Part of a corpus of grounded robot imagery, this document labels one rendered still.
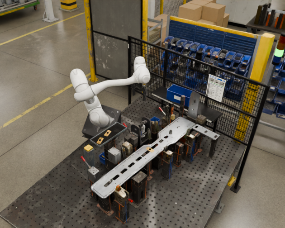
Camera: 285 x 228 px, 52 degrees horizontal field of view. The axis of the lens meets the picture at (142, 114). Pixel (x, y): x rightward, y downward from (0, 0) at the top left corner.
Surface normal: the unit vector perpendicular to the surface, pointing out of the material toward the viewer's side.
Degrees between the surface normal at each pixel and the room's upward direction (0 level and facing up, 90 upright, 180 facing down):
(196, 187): 0
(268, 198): 0
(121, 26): 92
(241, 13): 90
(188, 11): 90
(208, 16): 90
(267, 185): 0
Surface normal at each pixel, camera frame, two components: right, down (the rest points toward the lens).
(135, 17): -0.52, 0.51
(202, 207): 0.02, -0.80
